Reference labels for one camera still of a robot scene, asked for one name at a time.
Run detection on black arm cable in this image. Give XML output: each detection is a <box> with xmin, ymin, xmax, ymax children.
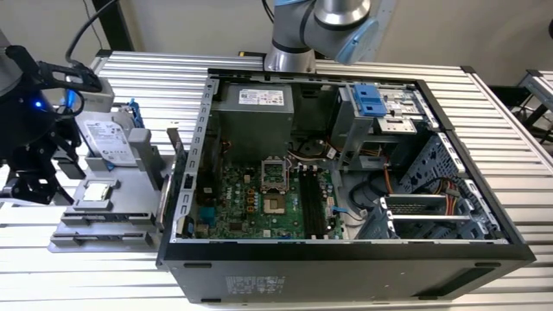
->
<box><xmin>64</xmin><ymin>0</ymin><xmax>120</xmax><ymax>67</ymax></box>

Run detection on dark RAM stick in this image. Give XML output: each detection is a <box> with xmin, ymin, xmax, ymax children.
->
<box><xmin>84</xmin><ymin>212</ymin><xmax>151</xmax><ymax>220</ymax></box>

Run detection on black data cable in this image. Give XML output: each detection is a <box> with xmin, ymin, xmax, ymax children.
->
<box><xmin>348</xmin><ymin>179</ymin><xmax>388</xmax><ymax>214</ymax></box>

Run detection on metal socket cover frame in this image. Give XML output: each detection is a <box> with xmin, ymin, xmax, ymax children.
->
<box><xmin>262</xmin><ymin>157</ymin><xmax>290</xmax><ymax>192</ymax></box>

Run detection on red yellow drive wires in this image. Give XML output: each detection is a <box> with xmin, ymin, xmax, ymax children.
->
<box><xmin>432</xmin><ymin>179</ymin><xmax>460</xmax><ymax>217</ymax></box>

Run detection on silver drive bay cage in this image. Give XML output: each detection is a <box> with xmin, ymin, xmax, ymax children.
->
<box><xmin>335</xmin><ymin>82</ymin><xmax>433</xmax><ymax>170</ymax></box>

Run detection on black open PC case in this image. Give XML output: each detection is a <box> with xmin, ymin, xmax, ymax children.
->
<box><xmin>155</xmin><ymin>66</ymin><xmax>537</xmax><ymax>305</ymax></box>

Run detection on black case fan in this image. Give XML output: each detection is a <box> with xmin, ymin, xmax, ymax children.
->
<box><xmin>206</xmin><ymin>129</ymin><xmax>226</xmax><ymax>185</ymax></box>

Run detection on orange wire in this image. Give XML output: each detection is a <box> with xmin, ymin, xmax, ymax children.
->
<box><xmin>383</xmin><ymin>163</ymin><xmax>395</xmax><ymax>195</ymax></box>

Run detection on CPU socket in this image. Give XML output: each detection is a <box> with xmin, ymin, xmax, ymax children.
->
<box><xmin>262</xmin><ymin>193</ymin><xmax>290</xmax><ymax>215</ymax></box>

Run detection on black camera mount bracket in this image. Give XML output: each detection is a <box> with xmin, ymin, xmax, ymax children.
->
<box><xmin>4</xmin><ymin>45</ymin><xmax>104</xmax><ymax>95</ymax></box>

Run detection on grey parts rack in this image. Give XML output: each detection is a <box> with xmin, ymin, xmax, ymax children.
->
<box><xmin>47</xmin><ymin>128</ymin><xmax>174</xmax><ymax>253</ymax></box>

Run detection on yellow white power wire bundle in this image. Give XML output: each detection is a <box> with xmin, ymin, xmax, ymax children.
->
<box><xmin>287</xmin><ymin>137</ymin><xmax>347</xmax><ymax>163</ymax></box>

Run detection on silver CPU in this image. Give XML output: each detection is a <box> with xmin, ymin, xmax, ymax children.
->
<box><xmin>83</xmin><ymin>183</ymin><xmax>115</xmax><ymax>202</ymax></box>

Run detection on green motherboard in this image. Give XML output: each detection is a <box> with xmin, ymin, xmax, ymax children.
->
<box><xmin>194</xmin><ymin>158</ymin><xmax>347</xmax><ymax>240</ymax></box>

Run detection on green graphics card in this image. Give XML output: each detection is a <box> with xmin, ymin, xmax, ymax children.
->
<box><xmin>158</xmin><ymin>127</ymin><xmax>191</xmax><ymax>233</ymax></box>

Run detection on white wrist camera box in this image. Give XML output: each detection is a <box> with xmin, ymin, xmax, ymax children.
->
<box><xmin>82</xmin><ymin>90</ymin><xmax>116</xmax><ymax>113</ymax></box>

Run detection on grey power supply unit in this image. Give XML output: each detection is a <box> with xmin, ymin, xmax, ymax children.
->
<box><xmin>214</xmin><ymin>82</ymin><xmax>298</xmax><ymax>163</ymax></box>

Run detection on grey disk bay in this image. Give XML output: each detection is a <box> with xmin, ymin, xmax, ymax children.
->
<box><xmin>380</xmin><ymin>192</ymin><xmax>476</xmax><ymax>240</ymax></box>

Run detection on hard disk in blue carrier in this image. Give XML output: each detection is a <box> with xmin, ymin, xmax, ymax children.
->
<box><xmin>72</xmin><ymin>100</ymin><xmax>144</xmax><ymax>171</ymax></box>

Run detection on blue plastic disk carrier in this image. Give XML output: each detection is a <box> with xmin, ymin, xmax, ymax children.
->
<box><xmin>352</xmin><ymin>83</ymin><xmax>388</xmax><ymax>117</ymax></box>

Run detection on black vertical post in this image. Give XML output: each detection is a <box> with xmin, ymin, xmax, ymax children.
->
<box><xmin>92</xmin><ymin>0</ymin><xmax>135</xmax><ymax>52</ymax></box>

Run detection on aluminium side table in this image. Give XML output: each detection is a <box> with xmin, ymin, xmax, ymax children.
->
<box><xmin>513</xmin><ymin>69</ymin><xmax>553</xmax><ymax>143</ymax></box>

